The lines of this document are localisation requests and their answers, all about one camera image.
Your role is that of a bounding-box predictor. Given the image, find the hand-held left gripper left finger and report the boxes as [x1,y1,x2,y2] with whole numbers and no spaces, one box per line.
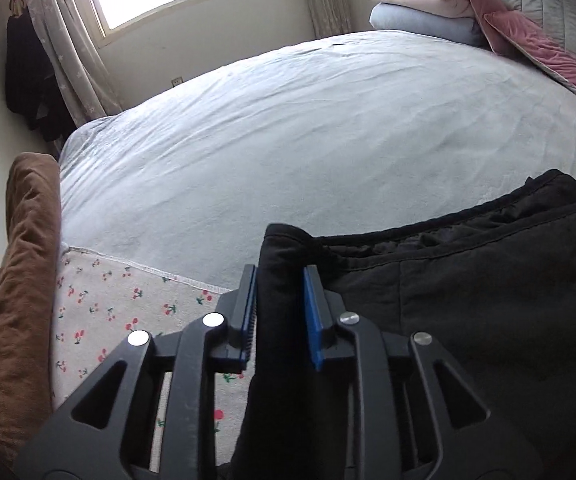
[15,262,259,480]

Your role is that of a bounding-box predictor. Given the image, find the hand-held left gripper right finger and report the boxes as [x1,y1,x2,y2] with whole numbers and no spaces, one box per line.
[303,265,556,480]

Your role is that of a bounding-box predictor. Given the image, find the black quilted coat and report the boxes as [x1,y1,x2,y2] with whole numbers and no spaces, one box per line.
[230,169,576,480]

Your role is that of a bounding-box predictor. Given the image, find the dark hanging clothes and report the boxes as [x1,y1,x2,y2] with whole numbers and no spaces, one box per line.
[5,10,76,143]

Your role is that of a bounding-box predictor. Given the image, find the cherry print bed sheet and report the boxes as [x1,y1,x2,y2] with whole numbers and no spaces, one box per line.
[50,245,249,476]

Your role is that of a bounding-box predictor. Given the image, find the pale grey bed blanket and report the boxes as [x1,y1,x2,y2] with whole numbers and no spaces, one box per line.
[58,30,576,293]

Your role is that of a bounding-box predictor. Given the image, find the brown cushion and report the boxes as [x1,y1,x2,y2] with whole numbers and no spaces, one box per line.
[0,152,63,466]

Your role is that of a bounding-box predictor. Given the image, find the light blue pillow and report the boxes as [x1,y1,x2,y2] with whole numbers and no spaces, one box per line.
[369,2,491,48]

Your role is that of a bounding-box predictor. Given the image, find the pink velvet quilt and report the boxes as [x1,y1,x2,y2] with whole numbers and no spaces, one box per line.
[412,0,576,111]

